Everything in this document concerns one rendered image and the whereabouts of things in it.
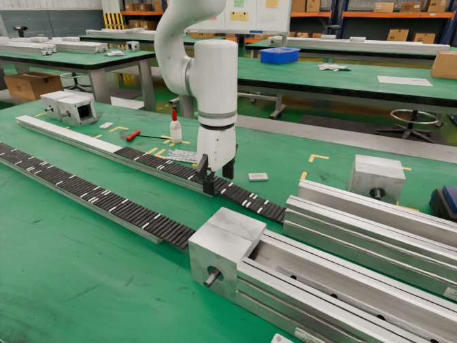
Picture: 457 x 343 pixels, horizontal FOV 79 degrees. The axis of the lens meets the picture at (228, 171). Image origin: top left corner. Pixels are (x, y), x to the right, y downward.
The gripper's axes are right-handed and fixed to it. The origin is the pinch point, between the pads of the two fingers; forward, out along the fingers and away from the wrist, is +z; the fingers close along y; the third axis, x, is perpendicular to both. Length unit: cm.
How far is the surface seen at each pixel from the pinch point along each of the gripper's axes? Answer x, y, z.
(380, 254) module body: 37.1, 4.0, 0.9
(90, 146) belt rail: -48.8, 2.1, 1.8
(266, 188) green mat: 9.1, -9.1, 4.0
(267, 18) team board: -108, -257, -28
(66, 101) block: -78, -10, -5
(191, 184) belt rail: -7.7, 1.4, 2.8
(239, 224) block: 15.3, 16.6, -5.6
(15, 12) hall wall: -1146, -491, -26
